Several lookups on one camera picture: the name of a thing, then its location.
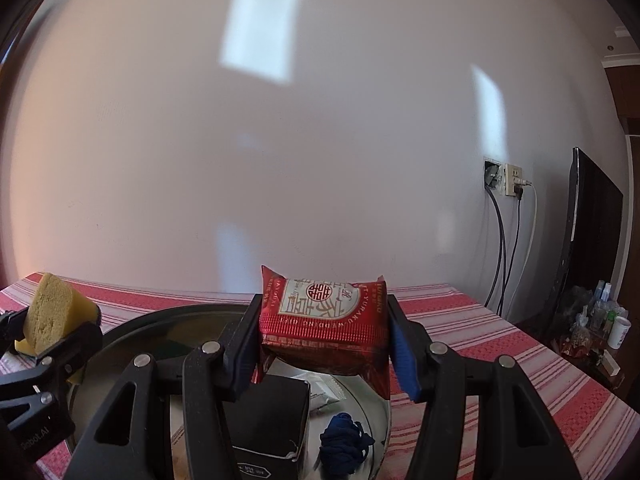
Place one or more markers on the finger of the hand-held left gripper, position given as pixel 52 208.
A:
pixel 80 347
pixel 12 327

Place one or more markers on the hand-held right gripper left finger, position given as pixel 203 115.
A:
pixel 247 345

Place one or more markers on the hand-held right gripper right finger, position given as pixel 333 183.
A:
pixel 402 355

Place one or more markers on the yellow sponge green scourer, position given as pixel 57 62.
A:
pixel 50 310

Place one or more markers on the round metal basin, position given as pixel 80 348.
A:
pixel 130 327

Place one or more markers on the red packet white label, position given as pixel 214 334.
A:
pixel 320 325

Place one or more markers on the black cardboard box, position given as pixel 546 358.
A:
pixel 270 420

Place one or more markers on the white wrapper packet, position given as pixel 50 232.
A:
pixel 325 390

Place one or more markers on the blue hair scrunchie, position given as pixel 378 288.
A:
pixel 345 445

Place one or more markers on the red striped cloth desktop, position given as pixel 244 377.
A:
pixel 475 320

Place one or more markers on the red snack bag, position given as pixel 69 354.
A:
pixel 580 346

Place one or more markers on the group of small bottles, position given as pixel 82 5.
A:
pixel 597 310

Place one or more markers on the small white box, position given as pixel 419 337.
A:
pixel 610 362

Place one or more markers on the white cup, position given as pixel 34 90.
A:
pixel 618 332

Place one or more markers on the black flat screen television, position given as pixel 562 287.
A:
pixel 590 240

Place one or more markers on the brown wooden door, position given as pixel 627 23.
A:
pixel 625 95

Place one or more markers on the open wall outlet box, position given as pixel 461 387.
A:
pixel 494 175

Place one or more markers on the white wall socket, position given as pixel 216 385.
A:
pixel 514 180

